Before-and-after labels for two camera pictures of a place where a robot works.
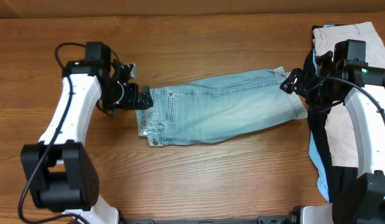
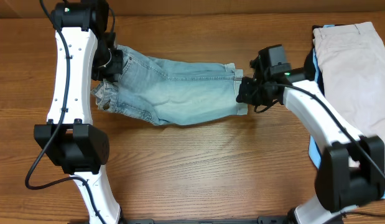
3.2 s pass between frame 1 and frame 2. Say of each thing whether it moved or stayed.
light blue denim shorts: moved
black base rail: stayed
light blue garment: stayed
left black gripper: moved
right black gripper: moved
